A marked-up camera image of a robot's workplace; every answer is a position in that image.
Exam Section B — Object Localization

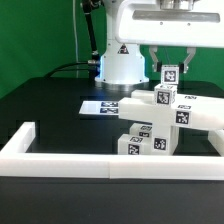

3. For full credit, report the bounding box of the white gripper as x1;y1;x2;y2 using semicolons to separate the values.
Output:
115;0;224;74

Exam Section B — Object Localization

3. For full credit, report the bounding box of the white tagged block part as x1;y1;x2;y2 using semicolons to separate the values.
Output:
161;65;179;85

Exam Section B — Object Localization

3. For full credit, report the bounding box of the white chair back frame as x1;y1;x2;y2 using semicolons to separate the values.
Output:
118;91;224;131

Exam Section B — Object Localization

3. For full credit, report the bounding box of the white chair seat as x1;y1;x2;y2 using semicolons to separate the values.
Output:
151;125;179;155

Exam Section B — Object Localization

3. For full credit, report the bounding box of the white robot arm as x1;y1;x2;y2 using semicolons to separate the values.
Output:
81;0;224;84

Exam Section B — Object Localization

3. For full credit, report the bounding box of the white sheet with tags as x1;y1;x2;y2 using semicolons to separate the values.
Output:
79;101;118;115

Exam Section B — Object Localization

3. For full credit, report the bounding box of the white U-shaped fence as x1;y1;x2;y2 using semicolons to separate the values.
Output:
0;122;224;181

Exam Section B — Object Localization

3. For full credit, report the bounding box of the black cable bundle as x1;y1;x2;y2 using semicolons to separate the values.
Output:
44;9;101;79

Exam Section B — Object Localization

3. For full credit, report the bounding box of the white thin cable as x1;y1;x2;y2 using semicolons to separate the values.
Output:
72;0;80;79

